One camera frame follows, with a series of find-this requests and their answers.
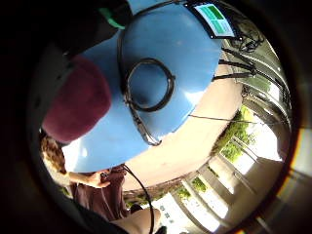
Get laptop with green screen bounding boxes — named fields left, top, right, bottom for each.
left=184, top=0, right=243, bottom=41

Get thin black cable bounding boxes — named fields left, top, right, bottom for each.
left=188, top=113, right=271, bottom=126

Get black glove cable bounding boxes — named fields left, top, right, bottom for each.
left=120, top=163, right=156, bottom=234

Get maroon round soft object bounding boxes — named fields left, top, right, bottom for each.
left=41, top=55, right=113, bottom=144

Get green bushes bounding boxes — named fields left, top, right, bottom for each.
left=213, top=105, right=257, bottom=164

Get black looped cable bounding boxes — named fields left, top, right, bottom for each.
left=116, top=0, right=183, bottom=147

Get black tripod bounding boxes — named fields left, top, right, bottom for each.
left=213, top=47, right=292, bottom=108

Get white pillared railing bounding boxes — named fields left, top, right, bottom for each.
left=169, top=133, right=287, bottom=234

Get the person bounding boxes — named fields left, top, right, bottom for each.
left=38, top=130, right=164, bottom=234

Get tangle of black cables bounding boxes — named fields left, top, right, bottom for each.
left=232, top=13, right=266, bottom=54

